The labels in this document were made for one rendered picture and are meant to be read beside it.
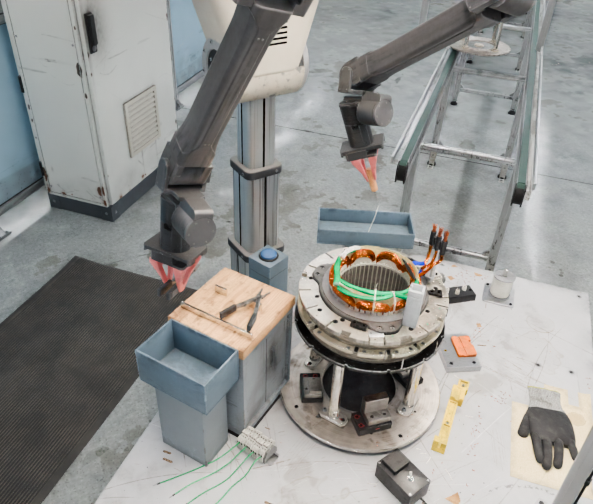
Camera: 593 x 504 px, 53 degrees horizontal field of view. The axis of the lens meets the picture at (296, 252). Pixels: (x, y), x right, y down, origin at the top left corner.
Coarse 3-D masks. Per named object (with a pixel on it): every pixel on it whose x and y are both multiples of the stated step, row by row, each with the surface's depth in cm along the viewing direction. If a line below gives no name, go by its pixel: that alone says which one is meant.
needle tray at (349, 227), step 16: (320, 208) 158; (336, 208) 158; (320, 224) 159; (336, 224) 159; (352, 224) 159; (368, 224) 160; (384, 224) 160; (400, 224) 160; (320, 240) 151; (336, 240) 151; (352, 240) 151; (368, 240) 151; (384, 240) 150; (400, 240) 150
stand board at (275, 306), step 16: (224, 272) 134; (208, 288) 129; (240, 288) 129; (256, 288) 130; (272, 288) 130; (192, 304) 125; (208, 304) 125; (224, 304) 125; (272, 304) 126; (288, 304) 126; (176, 320) 120; (192, 320) 121; (208, 320) 121; (240, 320) 121; (256, 320) 121; (272, 320) 122; (224, 336) 117; (240, 336) 117; (256, 336) 118; (240, 352) 114
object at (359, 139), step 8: (352, 128) 134; (360, 128) 133; (368, 128) 134; (352, 136) 135; (360, 136) 134; (368, 136) 135; (376, 136) 138; (384, 136) 139; (344, 144) 140; (352, 144) 136; (360, 144) 135; (368, 144) 135; (376, 144) 134; (344, 152) 136; (352, 152) 136
